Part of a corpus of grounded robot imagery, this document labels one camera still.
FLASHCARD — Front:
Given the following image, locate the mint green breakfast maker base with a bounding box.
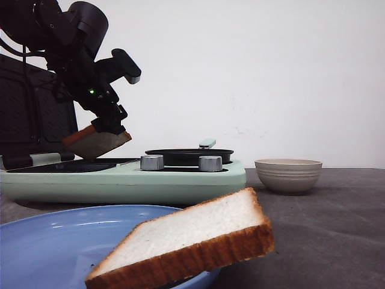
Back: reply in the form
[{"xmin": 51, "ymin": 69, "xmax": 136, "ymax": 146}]
[{"xmin": 1, "ymin": 158, "xmax": 246, "ymax": 204}]

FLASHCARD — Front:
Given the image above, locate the white bread slice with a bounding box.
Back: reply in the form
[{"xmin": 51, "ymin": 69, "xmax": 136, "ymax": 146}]
[
  {"xmin": 61, "ymin": 125, "xmax": 132, "ymax": 160},
  {"xmin": 85, "ymin": 188, "xmax": 274, "ymax": 288}
]

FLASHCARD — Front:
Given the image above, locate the silver control knob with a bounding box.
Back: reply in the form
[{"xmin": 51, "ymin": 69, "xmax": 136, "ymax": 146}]
[
  {"xmin": 199, "ymin": 155, "xmax": 223, "ymax": 172},
  {"xmin": 140, "ymin": 155, "xmax": 164, "ymax": 171}
]

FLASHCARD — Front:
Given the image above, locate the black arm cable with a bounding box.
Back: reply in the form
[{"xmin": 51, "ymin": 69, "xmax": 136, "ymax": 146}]
[{"xmin": 0, "ymin": 28, "xmax": 49, "ymax": 61}]

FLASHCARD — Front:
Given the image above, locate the beige ribbed ceramic bowl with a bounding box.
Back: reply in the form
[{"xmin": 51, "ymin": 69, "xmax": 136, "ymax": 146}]
[{"xmin": 254, "ymin": 159, "xmax": 322, "ymax": 194}]

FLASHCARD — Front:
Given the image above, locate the black round frying pan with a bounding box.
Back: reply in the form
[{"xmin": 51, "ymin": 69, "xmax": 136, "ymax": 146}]
[{"xmin": 145, "ymin": 138, "xmax": 234, "ymax": 166}]

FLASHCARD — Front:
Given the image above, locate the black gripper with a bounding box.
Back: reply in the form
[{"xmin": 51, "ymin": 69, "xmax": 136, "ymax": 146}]
[{"xmin": 45, "ymin": 49, "xmax": 128, "ymax": 134}]

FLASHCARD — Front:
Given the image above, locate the breakfast maker hinged lid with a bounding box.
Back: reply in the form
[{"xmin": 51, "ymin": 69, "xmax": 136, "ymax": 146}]
[{"xmin": 1, "ymin": 55, "xmax": 78, "ymax": 169}]

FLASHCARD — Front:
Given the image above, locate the right silver control knob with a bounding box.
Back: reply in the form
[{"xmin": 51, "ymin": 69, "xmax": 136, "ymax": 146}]
[{"xmin": 199, "ymin": 155, "xmax": 223, "ymax": 172}]

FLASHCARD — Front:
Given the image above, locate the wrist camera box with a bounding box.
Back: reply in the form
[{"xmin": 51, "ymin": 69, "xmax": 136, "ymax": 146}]
[{"xmin": 96, "ymin": 48, "xmax": 141, "ymax": 84}]

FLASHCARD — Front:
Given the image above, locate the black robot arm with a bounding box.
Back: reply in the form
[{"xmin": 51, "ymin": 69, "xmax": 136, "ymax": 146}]
[{"xmin": 1, "ymin": 1, "xmax": 141, "ymax": 135}]

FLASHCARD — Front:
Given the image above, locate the left silver control knob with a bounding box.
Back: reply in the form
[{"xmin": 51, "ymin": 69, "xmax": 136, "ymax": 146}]
[{"xmin": 140, "ymin": 155, "xmax": 164, "ymax": 171}]

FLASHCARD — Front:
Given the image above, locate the blue round plate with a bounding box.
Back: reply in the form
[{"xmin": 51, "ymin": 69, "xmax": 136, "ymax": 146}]
[{"xmin": 0, "ymin": 204, "xmax": 223, "ymax": 289}]

